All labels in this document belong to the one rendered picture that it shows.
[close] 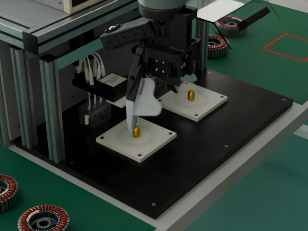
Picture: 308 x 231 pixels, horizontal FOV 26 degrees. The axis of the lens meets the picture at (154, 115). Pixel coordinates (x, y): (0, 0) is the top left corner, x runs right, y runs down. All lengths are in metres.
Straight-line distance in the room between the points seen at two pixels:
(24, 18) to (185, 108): 0.53
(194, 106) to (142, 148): 0.25
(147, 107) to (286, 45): 1.32
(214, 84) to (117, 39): 0.96
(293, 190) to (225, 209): 0.32
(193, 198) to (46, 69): 0.45
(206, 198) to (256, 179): 1.31
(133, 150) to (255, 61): 0.67
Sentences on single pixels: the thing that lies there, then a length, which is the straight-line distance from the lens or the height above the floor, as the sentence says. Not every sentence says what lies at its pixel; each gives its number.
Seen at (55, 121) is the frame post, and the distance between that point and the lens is 1.61.
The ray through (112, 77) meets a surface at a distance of 1.72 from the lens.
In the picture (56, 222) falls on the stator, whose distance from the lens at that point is 1.51.
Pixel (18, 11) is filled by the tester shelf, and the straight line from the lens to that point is 1.64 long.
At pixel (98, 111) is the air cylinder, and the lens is 1.78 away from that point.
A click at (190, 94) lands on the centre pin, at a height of 0.80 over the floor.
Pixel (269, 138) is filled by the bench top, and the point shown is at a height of 0.75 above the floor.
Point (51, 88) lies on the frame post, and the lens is 1.56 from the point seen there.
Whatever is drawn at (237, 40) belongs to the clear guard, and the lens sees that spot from 1.71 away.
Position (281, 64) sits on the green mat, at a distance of 2.19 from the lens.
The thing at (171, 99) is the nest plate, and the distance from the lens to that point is 1.89.
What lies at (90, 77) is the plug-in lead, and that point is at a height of 0.93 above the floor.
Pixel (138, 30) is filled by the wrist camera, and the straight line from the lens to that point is 1.04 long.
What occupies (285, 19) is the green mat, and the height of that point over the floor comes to 0.75.
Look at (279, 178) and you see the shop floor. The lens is 2.93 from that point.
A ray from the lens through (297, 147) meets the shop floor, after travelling 3.14.
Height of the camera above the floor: 1.75
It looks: 32 degrees down
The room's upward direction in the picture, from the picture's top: straight up
